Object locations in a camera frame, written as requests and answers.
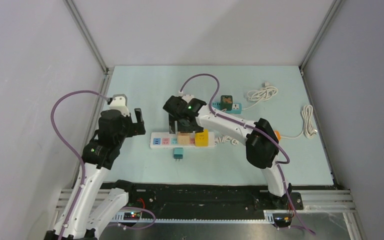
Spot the orange power strip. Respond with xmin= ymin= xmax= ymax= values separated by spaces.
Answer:
xmin=274 ymin=130 xmax=282 ymax=141

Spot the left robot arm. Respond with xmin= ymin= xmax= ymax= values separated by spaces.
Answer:
xmin=44 ymin=108 xmax=146 ymax=240

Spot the beige cube socket adapter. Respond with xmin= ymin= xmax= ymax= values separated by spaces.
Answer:
xmin=177 ymin=133 xmax=191 ymax=145

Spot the teal blue power strip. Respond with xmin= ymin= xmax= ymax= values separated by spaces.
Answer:
xmin=212 ymin=102 xmax=242 ymax=115

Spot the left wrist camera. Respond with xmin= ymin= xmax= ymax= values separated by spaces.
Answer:
xmin=108 ymin=93 xmax=130 ymax=117

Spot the yellow cube socket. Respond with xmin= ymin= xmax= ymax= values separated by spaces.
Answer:
xmin=194 ymin=129 xmax=209 ymax=147

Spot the small teal plug adapter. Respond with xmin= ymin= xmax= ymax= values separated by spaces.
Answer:
xmin=173 ymin=147 xmax=184 ymax=162

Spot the white cable of orange strip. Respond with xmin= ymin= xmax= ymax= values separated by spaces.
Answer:
xmin=279 ymin=104 xmax=318 ymax=140

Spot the dark green dragon adapter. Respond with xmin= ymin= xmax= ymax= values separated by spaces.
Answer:
xmin=219 ymin=95 xmax=234 ymax=111

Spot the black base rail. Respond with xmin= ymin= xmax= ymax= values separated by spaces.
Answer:
xmin=105 ymin=182 xmax=355 ymax=221

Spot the white multicolour power strip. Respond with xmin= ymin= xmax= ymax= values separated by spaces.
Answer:
xmin=149 ymin=132 xmax=216 ymax=149

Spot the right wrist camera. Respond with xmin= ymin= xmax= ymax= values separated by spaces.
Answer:
xmin=178 ymin=90 xmax=195 ymax=103

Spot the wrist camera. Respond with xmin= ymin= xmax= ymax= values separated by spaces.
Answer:
xmin=178 ymin=90 xmax=195 ymax=103
xmin=108 ymin=93 xmax=130 ymax=117

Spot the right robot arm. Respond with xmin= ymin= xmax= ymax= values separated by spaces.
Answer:
xmin=162 ymin=95 xmax=291 ymax=209

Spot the white cable of teal strip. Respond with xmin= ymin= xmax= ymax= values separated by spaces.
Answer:
xmin=241 ymin=82 xmax=279 ymax=111

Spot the white cable with plug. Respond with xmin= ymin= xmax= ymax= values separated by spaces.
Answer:
xmin=214 ymin=135 xmax=241 ymax=147

